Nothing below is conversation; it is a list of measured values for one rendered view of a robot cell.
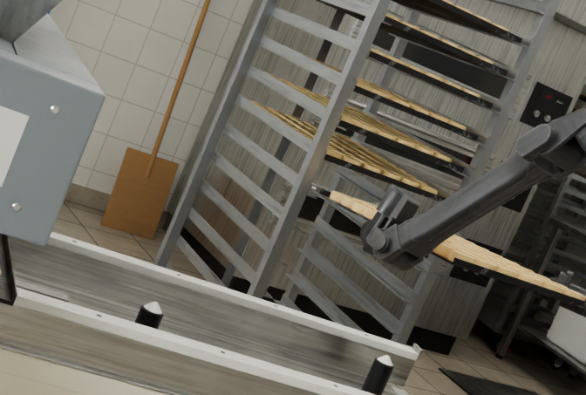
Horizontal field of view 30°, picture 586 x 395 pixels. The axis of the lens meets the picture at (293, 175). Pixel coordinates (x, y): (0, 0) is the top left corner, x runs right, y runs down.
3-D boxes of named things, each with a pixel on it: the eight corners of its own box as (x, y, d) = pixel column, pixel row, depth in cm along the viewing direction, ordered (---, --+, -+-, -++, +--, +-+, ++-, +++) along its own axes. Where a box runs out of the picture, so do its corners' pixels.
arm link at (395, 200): (378, 254, 203) (409, 269, 208) (412, 202, 202) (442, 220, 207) (348, 226, 213) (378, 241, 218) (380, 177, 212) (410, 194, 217)
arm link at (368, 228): (352, 237, 211) (377, 254, 210) (372, 207, 210) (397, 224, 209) (361, 237, 218) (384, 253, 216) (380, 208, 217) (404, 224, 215)
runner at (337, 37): (376, 61, 260) (381, 49, 259) (366, 57, 258) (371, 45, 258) (275, 17, 316) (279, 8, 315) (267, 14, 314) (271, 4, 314)
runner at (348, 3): (391, 25, 259) (396, 14, 258) (382, 22, 257) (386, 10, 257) (287, -11, 315) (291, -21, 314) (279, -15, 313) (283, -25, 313)
